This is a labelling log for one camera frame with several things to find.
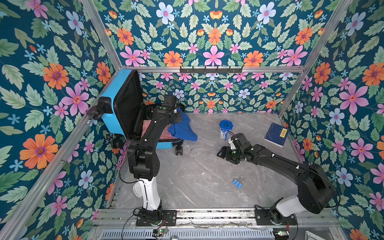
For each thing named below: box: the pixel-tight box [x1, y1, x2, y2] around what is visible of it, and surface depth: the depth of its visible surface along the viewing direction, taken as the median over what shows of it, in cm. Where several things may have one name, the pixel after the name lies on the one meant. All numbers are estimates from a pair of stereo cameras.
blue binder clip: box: [232, 176, 244, 189], surface depth 86 cm
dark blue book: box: [264, 122, 290, 148], surface depth 107 cm
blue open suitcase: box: [86, 69, 184, 156], surface depth 77 cm
